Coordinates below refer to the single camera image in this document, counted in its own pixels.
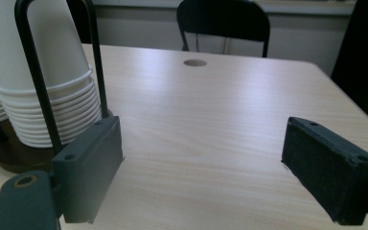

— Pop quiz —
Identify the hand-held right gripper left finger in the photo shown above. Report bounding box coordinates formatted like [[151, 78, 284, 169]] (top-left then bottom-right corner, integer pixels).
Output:
[[51, 115, 125, 224]]

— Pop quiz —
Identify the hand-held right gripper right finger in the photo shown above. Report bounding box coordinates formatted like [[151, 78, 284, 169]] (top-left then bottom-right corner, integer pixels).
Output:
[[281, 116, 368, 226]]

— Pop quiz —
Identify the black wire cup holder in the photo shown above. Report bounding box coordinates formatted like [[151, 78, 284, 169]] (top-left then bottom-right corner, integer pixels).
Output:
[[0, 0, 114, 175]]

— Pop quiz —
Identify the black folding chair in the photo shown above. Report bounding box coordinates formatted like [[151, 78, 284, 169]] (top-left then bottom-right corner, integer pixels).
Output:
[[175, 0, 271, 58]]

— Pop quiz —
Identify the round table cable hole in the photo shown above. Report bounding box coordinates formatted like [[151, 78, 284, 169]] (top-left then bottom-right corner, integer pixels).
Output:
[[183, 58, 208, 68]]

